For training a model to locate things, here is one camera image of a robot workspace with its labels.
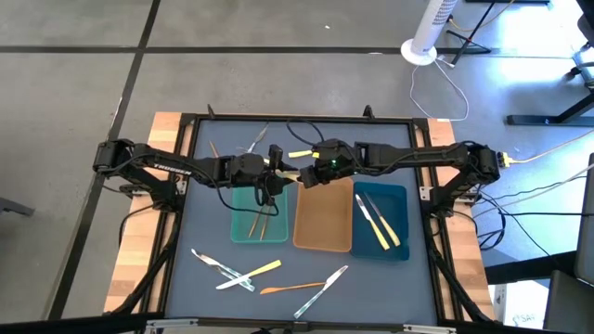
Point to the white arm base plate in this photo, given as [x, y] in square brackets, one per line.
[181, 187]
[425, 193]

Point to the orange plastic bin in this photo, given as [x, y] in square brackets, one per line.
[322, 213]

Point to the black floor beam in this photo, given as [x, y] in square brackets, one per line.
[520, 271]

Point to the blue-grey table mat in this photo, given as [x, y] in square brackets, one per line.
[380, 301]

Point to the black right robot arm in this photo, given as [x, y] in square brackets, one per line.
[417, 158]

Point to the black tripod stand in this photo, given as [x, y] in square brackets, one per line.
[473, 33]

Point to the white tower fan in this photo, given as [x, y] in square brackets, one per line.
[429, 28]

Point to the office chair base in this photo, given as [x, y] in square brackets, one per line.
[585, 60]

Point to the dark grey chair foot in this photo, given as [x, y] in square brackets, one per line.
[14, 206]

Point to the black table frame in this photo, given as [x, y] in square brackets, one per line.
[278, 116]

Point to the dark blue plastic bin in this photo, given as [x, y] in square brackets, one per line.
[399, 204]

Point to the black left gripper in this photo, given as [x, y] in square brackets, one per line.
[253, 169]

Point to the black frame post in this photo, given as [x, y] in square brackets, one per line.
[368, 112]
[211, 112]

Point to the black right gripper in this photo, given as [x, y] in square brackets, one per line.
[336, 160]

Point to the silver metal bracket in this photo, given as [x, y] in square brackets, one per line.
[429, 329]
[171, 323]

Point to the black desk leg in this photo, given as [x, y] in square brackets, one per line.
[533, 120]

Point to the white cardboard box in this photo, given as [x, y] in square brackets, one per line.
[520, 306]

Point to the yellow power plug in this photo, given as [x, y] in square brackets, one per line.
[507, 160]

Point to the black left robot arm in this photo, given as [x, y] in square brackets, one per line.
[171, 168]

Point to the dark grey chair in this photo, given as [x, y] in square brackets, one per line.
[571, 301]

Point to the person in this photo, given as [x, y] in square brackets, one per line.
[588, 30]

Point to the teal plastic bin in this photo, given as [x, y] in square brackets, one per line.
[278, 227]

